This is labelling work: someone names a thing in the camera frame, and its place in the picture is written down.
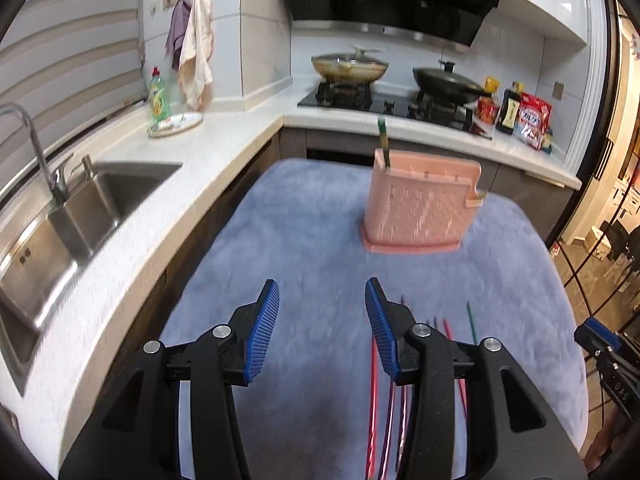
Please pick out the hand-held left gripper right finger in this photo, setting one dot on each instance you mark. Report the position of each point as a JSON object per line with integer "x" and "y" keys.
{"x": 380, "y": 325}

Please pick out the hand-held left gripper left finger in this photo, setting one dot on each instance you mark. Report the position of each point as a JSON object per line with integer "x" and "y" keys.
{"x": 262, "y": 325}

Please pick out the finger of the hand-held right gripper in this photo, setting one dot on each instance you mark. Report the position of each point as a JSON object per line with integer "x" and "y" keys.
{"x": 597, "y": 336}

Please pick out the pink utensil holder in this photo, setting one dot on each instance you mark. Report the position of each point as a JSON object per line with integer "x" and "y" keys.
{"x": 415, "y": 205}

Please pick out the green patterned chopstick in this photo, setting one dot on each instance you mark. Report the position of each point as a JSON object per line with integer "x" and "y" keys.
{"x": 384, "y": 142}

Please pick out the blue-grey fleece mat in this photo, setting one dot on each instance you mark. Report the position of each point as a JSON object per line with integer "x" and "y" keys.
{"x": 300, "y": 240}

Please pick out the grey base cabinet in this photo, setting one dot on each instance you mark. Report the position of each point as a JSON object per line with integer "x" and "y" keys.
{"x": 525, "y": 185}

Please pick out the built-in black appliance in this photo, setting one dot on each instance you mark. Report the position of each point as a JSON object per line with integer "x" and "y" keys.
{"x": 335, "y": 155}

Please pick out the green container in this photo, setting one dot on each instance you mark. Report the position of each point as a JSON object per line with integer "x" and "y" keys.
{"x": 549, "y": 142}

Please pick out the glass sliding door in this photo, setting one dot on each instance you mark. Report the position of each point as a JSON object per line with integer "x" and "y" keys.
{"x": 615, "y": 135}

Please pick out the patterned white plate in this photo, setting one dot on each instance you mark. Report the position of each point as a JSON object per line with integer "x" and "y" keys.
{"x": 182, "y": 122}

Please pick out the black gas stove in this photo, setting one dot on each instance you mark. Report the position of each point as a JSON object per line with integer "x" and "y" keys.
{"x": 390, "y": 105}

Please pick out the red white cereal bag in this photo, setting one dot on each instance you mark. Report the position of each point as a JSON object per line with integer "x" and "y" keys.
{"x": 532, "y": 120}

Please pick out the stainless steel sink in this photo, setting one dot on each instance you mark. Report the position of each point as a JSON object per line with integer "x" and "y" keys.
{"x": 45, "y": 260}

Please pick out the chrome soap dispenser pump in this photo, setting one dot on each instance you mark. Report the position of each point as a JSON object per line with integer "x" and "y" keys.
{"x": 88, "y": 167}

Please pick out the red can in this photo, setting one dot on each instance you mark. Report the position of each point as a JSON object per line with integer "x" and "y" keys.
{"x": 487, "y": 110}

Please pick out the dark soy sauce bottle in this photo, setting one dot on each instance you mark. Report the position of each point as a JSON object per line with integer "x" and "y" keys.
{"x": 509, "y": 110}

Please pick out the green dish soap bottle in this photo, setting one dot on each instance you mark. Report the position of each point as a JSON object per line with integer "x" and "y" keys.
{"x": 160, "y": 100}

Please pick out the chrome faucet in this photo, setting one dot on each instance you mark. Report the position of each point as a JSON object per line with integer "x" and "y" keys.
{"x": 57, "y": 180}

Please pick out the black wok with lid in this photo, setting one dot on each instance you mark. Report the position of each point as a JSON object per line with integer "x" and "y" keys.
{"x": 447, "y": 82}

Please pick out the beige wok with lid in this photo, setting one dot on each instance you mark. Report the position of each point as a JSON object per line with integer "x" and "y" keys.
{"x": 350, "y": 67}

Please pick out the yellow seasoning packet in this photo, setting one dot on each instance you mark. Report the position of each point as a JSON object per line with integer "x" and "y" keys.
{"x": 491, "y": 86}

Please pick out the cream towel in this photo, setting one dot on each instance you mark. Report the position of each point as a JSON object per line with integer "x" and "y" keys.
{"x": 196, "y": 55}

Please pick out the purple cloth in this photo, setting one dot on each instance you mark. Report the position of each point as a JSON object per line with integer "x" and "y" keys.
{"x": 179, "y": 35}

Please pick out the white window blinds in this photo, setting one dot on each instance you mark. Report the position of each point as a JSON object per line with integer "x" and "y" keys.
{"x": 65, "y": 40}

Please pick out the grey wall outlet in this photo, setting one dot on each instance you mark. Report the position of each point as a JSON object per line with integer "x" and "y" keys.
{"x": 558, "y": 91}

